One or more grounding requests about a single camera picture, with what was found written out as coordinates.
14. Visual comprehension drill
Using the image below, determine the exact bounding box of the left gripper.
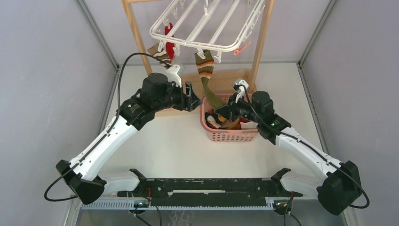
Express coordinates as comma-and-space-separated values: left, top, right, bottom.
152, 79, 202, 113

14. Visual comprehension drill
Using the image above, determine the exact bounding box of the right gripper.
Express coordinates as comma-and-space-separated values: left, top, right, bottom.
215, 92, 262, 124

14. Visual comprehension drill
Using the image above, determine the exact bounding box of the navy blue sock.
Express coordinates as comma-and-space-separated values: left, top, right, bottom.
205, 112, 222, 129

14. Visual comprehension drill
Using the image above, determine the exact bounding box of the tan brown sock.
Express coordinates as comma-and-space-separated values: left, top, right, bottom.
220, 119, 241, 130

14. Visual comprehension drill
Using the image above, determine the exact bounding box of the olive orange striped sock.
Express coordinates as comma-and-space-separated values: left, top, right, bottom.
194, 50, 224, 110

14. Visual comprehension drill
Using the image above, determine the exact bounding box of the brown white striped sock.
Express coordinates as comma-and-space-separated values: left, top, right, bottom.
147, 43, 172, 69

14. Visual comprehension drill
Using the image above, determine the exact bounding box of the white plastic clip hanger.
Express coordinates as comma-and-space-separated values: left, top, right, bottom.
149, 0, 266, 63

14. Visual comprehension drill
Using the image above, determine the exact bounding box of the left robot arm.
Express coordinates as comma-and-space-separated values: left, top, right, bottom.
56, 73, 202, 204

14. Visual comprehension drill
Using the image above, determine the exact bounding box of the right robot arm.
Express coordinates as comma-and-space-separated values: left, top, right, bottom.
215, 91, 364, 216

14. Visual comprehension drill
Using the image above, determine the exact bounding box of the wooden hanger stand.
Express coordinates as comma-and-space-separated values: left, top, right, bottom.
120, 0, 277, 119

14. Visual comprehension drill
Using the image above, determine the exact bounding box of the pink laundry basket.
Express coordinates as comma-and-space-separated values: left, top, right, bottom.
199, 97, 259, 142

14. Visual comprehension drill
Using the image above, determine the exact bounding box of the red sock with face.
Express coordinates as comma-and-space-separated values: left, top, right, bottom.
164, 22, 176, 62

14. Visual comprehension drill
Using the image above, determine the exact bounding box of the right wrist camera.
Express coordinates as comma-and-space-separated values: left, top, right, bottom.
232, 78, 249, 103

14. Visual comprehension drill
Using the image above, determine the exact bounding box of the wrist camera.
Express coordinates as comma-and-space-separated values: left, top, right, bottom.
232, 78, 249, 103
165, 64, 186, 88

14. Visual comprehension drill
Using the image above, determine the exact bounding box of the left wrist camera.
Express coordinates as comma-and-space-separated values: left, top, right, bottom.
165, 64, 186, 88

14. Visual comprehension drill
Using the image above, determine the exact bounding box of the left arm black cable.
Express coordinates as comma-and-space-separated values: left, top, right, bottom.
43, 52, 172, 202

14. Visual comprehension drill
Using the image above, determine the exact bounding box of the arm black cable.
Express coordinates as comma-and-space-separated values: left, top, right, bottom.
238, 84, 370, 209
43, 52, 172, 202

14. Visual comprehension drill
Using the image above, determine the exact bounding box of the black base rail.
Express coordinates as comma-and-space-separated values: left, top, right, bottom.
117, 178, 303, 208

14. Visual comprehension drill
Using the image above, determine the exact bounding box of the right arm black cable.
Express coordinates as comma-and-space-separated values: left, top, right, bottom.
238, 84, 370, 209

